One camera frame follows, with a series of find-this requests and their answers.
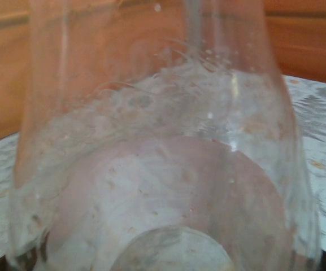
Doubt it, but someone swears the clear bottle red label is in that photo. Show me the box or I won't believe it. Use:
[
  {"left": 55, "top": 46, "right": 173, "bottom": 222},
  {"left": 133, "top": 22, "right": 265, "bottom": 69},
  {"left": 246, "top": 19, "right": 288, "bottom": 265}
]
[{"left": 4, "top": 0, "right": 326, "bottom": 271}]

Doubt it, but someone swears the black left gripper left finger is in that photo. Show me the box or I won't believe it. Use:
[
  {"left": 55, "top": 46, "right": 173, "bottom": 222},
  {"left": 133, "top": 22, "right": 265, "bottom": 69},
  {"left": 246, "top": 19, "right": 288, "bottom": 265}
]
[{"left": 6, "top": 248, "right": 49, "bottom": 271}]

